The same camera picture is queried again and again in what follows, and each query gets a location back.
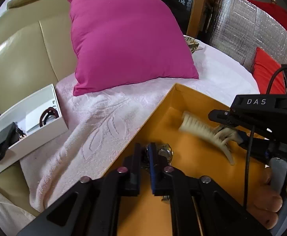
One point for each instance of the beige leather headboard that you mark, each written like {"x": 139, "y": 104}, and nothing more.
{"x": 35, "y": 48}

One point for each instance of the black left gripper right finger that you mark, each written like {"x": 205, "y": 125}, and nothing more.
{"x": 168, "y": 180}

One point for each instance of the white jewelry box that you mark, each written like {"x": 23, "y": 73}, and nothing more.
{"x": 26, "y": 114}

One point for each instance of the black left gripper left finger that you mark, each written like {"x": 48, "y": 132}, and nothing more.
{"x": 123, "y": 181}

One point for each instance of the wooden cabinet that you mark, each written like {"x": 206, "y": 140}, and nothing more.
{"x": 191, "y": 15}

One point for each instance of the orange cardboard box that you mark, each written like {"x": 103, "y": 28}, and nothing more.
{"x": 147, "y": 214}

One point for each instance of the person's right hand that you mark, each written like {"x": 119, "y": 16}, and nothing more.
{"x": 266, "y": 202}

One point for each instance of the red cushion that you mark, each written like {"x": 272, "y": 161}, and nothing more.
{"x": 263, "y": 69}

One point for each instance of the silver foil insulation sheet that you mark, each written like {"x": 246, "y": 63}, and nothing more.
{"x": 237, "y": 28}

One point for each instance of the magenta pillow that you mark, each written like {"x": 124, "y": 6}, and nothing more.
{"x": 120, "y": 42}

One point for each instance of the cream hair claw clip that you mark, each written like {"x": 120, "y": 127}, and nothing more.
{"x": 218, "y": 136}

